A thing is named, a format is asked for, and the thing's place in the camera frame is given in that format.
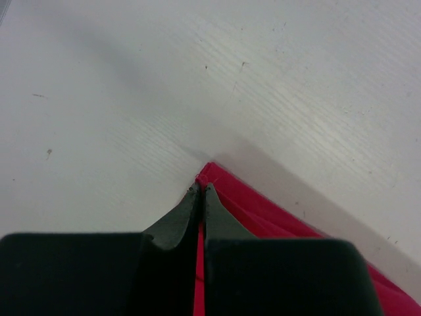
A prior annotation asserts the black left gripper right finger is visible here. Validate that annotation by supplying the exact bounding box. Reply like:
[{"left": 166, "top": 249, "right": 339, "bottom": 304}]
[{"left": 203, "top": 184, "right": 383, "bottom": 315}]

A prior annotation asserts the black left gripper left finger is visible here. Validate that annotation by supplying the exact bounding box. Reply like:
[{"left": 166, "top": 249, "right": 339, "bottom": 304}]
[{"left": 1, "top": 184, "right": 201, "bottom": 315}]

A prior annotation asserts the red t shirt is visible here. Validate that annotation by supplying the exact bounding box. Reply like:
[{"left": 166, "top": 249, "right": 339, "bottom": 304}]
[{"left": 195, "top": 162, "right": 420, "bottom": 315}]

